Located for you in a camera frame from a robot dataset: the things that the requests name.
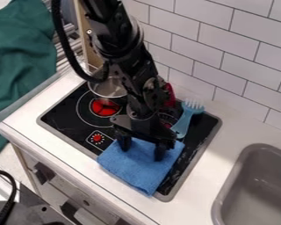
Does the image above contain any silver pot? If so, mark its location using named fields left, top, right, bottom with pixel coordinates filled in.
left=86, top=75, right=129, bottom=98

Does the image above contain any blue toy fork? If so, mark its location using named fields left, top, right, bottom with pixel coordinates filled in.
left=169, top=99, right=206, bottom=140

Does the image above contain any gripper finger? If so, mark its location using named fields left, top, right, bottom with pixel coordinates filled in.
left=115, top=128, right=133, bottom=153
left=153, top=142, right=169, bottom=163

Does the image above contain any red toy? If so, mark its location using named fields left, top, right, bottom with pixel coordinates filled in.
left=162, top=82, right=178, bottom=108

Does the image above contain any blue cloth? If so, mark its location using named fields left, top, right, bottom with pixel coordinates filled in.
left=96, top=136, right=187, bottom=197

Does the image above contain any green cloth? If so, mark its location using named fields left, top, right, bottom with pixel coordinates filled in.
left=0, top=0, right=59, bottom=162

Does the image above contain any toy stove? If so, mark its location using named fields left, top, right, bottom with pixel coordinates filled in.
left=36, top=80, right=223, bottom=203

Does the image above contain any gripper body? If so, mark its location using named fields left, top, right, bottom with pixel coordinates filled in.
left=108, top=76, right=178, bottom=150

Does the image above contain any toy sink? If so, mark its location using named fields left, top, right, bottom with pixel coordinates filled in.
left=209, top=142, right=281, bottom=225

